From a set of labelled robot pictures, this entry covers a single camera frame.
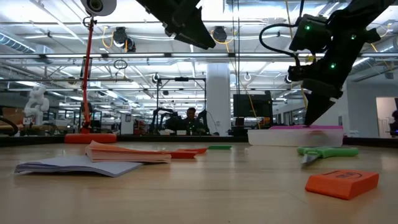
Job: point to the red desk lamp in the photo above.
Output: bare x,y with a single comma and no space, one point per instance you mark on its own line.
90,138

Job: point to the person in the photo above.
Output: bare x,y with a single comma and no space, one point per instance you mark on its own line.
394,124
191,121

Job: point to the red eraser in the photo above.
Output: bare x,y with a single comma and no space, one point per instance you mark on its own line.
183,155

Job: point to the pink sticky note pad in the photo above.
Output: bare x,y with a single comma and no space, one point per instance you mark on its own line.
124,154

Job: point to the green eraser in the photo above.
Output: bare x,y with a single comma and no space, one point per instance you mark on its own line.
219,147

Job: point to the black monitor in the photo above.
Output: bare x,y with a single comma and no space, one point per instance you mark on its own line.
252,105

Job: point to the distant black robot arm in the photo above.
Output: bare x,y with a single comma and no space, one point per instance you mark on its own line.
155,116
203,116

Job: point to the black metal stand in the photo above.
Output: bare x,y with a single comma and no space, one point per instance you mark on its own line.
182,79

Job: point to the lavender sticky note pad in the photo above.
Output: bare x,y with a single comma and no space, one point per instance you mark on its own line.
77,163

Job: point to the white building column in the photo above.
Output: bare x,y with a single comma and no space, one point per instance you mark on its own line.
217,99

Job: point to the black metal table frame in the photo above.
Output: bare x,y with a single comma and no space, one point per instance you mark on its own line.
186,138

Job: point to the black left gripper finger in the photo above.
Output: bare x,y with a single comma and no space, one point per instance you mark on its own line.
196,34

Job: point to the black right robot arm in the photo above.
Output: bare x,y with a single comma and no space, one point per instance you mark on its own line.
367,12

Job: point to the clear pencil box pink lid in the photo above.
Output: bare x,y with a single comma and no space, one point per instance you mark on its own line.
280,138

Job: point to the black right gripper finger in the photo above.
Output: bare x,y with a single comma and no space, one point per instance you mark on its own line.
315,107

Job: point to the orange eraser black print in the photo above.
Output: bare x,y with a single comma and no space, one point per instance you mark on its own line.
342,186

